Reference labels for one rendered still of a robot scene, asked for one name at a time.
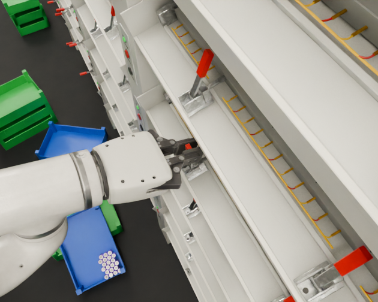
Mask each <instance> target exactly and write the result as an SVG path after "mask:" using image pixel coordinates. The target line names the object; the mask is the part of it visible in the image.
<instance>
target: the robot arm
mask: <svg viewBox="0 0 378 302"><path fill-rule="evenodd" d="M188 143H189V144H190V146H191V147H192V149H188V150H186V149H185V145H186V144H188ZM197 145H198V143H197V141H196V140H195V139H194V138H186V139H184V140H179V141H175V140H174V139H169V140H168V139H166V138H163V137H160V136H159V135H158V134H157V133H156V132H155V131H154V130H152V129H150V130H148V131H143V132H136V133H133V134H128V135H125V136H122V137H118V138H115V139H112V140H110V141H107V142H105V143H102V144H100V145H98V146H96V147H94V148H92V151H91V152H89V151H88V150H87V149H85V150H80V151H77V152H72V153H68V154H64V155H59V156H55V157H52V158H47V159H42V160H39V161H34V162H29V163H26V164H21V165H17V166H13V167H8V168H4V169H0V297H1V296H3V295H5V294H7V293H8V292H10V291H11V290H13V289H14V288H16V287H17V286H19V285H20V284H21V283H22V282H23V281H25V280H26V279H27V278H28V277H29V276H30V275H32V274H33V273H34V272H35V271H36V270H37V269H38V268H40V267H41V266H42V265H43V264H44V263H45V262H46V261H47V260H48V259H49V258H50V257H51V256H52V255H53V254H54V253H55V252H56V251H57V250H58V249H59V247H60V246H61V244H63V242H64V240H65V238H66V236H67V231H68V221H67V216H68V215H70V214H73V213H76V212H80V211H82V210H86V209H90V208H92V207H96V206H99V205H102V203H103V200H107V201H108V203H109V204H120V203H129V202H133V201H139V200H144V199H147V198H152V197H156V196H159V195H162V194H165V193H166V192H167V191H168V190H169V189H179V188H180V187H181V184H182V180H181V174H180V172H181V169H182V166H185V165H188V164H192V163H195V162H198V161H200V159H201V158H202V155H203V152H202V150H201V148H200V147H197ZM172 154H174V155H175V156H174V157H172V158H169V159H166V158H165V157H164V156H167V155H172Z"/></svg>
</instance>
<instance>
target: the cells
mask: <svg viewBox="0 0 378 302"><path fill-rule="evenodd" d="M115 257H116V252H113V250H109V251H108V252H105V253H104V254H103V253H102V254H101V255H100V256H99V261H98V263H99V264H102V266H103V267H102V268H101V271H102V272H104V271H105V276H104V278H105V279H108V278H109V277H113V275H117V274H118V273H120V270H119V269H120V268H121V267H119V265H118V264H119V260H118V259H116V258H115Z"/></svg>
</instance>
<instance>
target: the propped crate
mask: <svg viewBox="0 0 378 302"><path fill-rule="evenodd" d="M67 221H68V231H67V236H66V238H65V240H64V242H63V244H61V246H60V250H61V252H62V255H63V257H64V260H65V263H66V265H67V268H68V271H69V272H70V275H71V278H72V280H73V283H74V285H75V288H76V294H77V295H80V294H82V292H84V291H86V290H88V289H90V288H92V287H94V286H96V285H98V284H100V283H102V282H104V281H107V280H109V279H111V278H113V277H115V276H117V275H119V274H122V273H125V272H126V268H125V265H124V263H123V261H122V258H121V256H120V254H119V251H118V248H117V247H116V244H115V241H114V239H113V236H112V234H111V232H110V229H109V227H108V224H107V222H106V219H105V217H104V215H103V212H102V210H101V207H100V206H96V207H92V208H90V209H86V210H82V211H80V212H77V213H74V214H72V215H69V216H67ZM109 250H113V252H116V257H115V258H116V259H118V260H119V264H118V265H119V267H121V268H120V269H119V270H120V273H118V274H117V275H113V277H109V278H108V279H105V278H104V276H105V271H104V272H102V271H101V268H102V267H103V266H102V264H99V263H98V261H99V256H100V255H101V254H102V253H103V254H104V253H105V252H108V251H109Z"/></svg>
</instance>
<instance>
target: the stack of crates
mask: <svg viewBox="0 0 378 302"><path fill-rule="evenodd" d="M22 73H23V75H21V76H19V77H17V78H15V79H13V80H11V81H8V82H6V83H4V84H2V85H0V144H1V145H2V146H3V148H4V149H5V150H8V149H10V148H12V147H14V146H15V145H17V144H19V143H21V142H23V141H25V140H26V139H28V138H30V137H31V136H33V135H35V134H37V133H39V132H40V131H42V130H44V129H46V128H48V127H49V125H48V123H49V121H53V123H54V124H55V123H56V122H58V120H57V118H56V116H55V114H54V112H53V110H52V108H51V106H50V104H49V103H48V100H47V99H46V97H45V95H44V93H43V91H42V90H41V89H40V88H39V87H38V86H37V85H36V84H35V82H34V81H33V79H32V78H31V77H30V76H29V75H28V73H27V71H26V70H23V71H22Z"/></svg>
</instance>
